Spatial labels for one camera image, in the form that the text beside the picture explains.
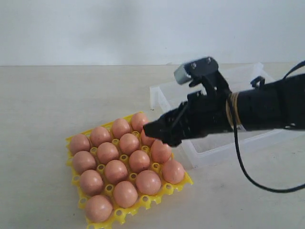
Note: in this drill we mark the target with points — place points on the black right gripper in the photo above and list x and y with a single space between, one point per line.
197 117

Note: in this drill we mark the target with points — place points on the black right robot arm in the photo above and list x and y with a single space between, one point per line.
276 105

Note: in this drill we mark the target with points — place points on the brown egg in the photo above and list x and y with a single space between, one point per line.
125 194
148 182
83 161
139 161
129 143
115 171
120 127
98 209
91 183
107 152
145 140
138 120
160 152
173 171
79 143
100 135

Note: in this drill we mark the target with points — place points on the yellow plastic egg tray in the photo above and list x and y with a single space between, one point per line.
119 214

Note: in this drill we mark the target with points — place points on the clear plastic container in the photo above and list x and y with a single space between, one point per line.
214 148

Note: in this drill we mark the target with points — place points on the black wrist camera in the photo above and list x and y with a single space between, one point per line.
204 71

